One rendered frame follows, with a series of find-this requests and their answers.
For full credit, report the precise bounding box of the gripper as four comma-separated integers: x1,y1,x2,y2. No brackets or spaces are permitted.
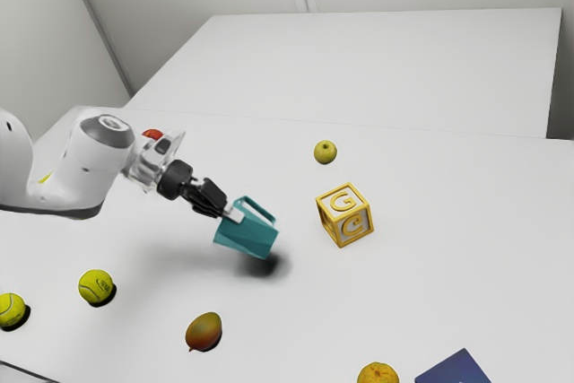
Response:
156,159,246,224

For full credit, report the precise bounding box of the yellow tennis ball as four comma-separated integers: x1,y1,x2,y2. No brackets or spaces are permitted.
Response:
77,268,115,305
0,292,27,330

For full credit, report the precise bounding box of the green apple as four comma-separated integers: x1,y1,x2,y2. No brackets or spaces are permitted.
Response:
313,139,339,166

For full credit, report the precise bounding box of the dark blue flat box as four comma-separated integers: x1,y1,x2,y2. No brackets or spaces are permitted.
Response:
413,347,495,383

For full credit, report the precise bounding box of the yellow letter block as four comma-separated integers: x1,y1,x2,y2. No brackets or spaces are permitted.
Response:
314,181,375,249

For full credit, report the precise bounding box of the red-green mango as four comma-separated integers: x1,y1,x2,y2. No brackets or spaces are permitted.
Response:
184,311,223,353

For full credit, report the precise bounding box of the orange fruit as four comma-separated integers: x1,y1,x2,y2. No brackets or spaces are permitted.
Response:
356,361,401,383

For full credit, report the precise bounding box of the teal faceted mug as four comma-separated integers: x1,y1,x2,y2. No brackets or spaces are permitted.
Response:
213,196,280,261

